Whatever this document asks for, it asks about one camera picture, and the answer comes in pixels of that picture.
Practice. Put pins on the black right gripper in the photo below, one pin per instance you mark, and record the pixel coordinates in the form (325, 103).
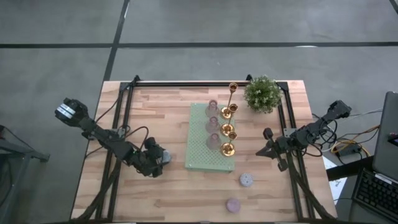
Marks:
(281, 144)

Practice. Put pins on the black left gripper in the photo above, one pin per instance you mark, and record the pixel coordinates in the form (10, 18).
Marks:
(149, 158)

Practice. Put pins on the blue mosaic tealight holder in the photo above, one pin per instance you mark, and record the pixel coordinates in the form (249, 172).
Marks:
(168, 157)

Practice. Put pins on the white dotted tealight holder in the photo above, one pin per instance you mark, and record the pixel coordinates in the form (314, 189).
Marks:
(246, 180)

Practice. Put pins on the short gold candlestick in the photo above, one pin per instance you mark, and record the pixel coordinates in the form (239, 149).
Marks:
(228, 149)

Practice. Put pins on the medium gold candlestick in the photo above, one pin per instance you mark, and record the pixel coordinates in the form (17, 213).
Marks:
(228, 129)

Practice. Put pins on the pink glass candle holder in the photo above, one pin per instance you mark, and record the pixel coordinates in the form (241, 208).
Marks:
(214, 142)
(212, 109)
(213, 126)

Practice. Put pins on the tall gold candlestick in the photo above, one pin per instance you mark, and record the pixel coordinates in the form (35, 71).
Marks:
(227, 113)

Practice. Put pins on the pink mosaic tealight holder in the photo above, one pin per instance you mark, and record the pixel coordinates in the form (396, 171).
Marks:
(233, 206)

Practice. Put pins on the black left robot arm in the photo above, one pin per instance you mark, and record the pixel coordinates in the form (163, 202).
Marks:
(102, 138)

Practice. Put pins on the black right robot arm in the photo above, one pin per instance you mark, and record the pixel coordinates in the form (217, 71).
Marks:
(314, 132)

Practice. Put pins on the green perforated metal shelf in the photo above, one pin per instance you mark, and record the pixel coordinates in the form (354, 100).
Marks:
(199, 152)

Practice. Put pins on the potted green plant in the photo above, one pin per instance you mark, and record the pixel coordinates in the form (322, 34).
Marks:
(262, 95)

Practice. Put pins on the white paper sheet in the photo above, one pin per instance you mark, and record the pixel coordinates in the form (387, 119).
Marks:
(337, 186)

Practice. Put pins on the black power adapter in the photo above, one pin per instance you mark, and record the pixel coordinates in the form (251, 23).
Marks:
(346, 151)

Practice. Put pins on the black desk beam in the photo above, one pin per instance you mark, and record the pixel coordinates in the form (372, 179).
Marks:
(345, 171)

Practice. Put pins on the black keyboard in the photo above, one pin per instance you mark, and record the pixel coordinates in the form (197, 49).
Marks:
(373, 193)

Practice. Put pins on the grey laptop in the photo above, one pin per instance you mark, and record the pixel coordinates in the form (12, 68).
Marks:
(385, 149)

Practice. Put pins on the small black device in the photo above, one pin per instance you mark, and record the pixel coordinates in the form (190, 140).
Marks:
(393, 138)

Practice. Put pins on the grey metal stand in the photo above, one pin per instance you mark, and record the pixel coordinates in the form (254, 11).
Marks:
(34, 155)

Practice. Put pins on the black aluminium frame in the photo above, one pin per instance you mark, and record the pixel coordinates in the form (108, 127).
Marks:
(186, 84)

